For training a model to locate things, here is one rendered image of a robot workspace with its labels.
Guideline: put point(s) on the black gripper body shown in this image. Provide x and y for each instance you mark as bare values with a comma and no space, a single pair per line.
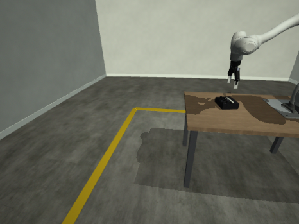
235,64

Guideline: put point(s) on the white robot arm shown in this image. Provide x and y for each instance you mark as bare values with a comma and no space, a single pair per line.
245,45

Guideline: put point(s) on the black lighting desk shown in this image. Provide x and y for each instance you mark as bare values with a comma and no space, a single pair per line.
226,103

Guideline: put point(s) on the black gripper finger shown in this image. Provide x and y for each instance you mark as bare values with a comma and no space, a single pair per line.
237,77
230,72

